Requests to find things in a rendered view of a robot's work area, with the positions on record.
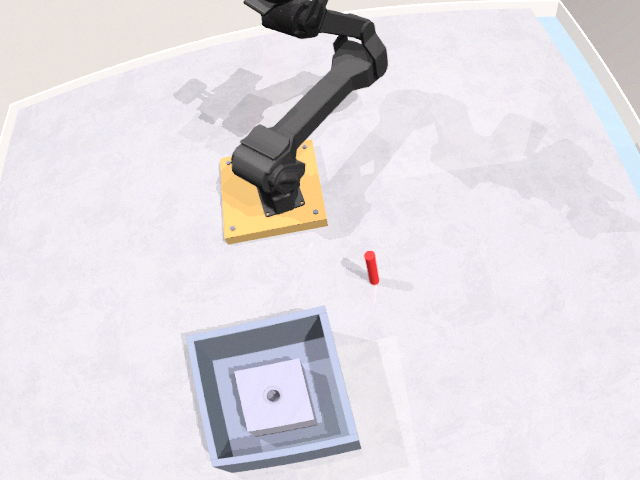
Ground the white square plate with hole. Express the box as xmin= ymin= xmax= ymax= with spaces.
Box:
xmin=235 ymin=358 xmax=318 ymax=437

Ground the red peg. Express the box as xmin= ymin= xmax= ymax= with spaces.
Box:
xmin=365 ymin=251 xmax=379 ymax=285

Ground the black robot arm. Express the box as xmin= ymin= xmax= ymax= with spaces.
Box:
xmin=230 ymin=0 xmax=388 ymax=217

